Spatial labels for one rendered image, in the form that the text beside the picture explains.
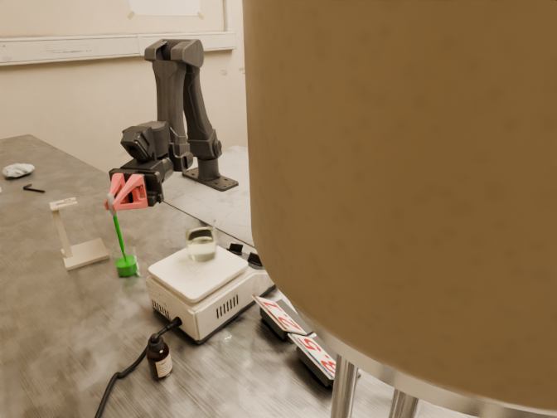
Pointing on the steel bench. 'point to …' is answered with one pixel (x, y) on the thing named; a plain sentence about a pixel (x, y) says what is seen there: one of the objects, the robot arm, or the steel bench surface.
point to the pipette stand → (78, 255)
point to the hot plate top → (196, 274)
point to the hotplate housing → (159, 294)
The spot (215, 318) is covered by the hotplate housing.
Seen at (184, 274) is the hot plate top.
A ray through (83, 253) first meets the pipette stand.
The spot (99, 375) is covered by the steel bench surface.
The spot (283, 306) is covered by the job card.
